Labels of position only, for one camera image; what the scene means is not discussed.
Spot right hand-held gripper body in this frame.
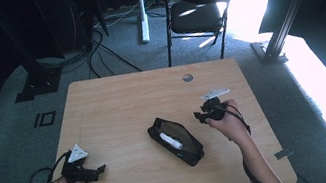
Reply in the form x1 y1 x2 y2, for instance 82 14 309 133
199 86 236 125

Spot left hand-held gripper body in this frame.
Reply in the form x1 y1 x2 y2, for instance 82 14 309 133
56 140 101 183

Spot black mesh pencil case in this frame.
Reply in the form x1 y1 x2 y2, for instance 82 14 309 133
145 110 208 174

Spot white marker tube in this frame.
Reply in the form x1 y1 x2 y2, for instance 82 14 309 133
158 129 184 154

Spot person's right hand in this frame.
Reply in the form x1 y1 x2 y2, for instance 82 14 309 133
203 96 253 150

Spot grey round table grommet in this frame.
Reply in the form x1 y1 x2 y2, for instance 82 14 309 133
181 72 195 84

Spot grey tape strip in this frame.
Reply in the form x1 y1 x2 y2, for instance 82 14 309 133
273 147 295 161

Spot black folding chair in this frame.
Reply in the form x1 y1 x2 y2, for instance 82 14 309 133
156 0 247 70

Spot black metal stand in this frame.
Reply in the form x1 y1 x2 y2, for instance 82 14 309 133
241 0 326 69
0 0 68 107

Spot right hand-held gripper black cable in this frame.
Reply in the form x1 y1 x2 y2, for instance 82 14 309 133
217 94 282 183

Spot black floor cables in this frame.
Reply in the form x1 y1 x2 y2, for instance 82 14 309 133
28 0 178 90

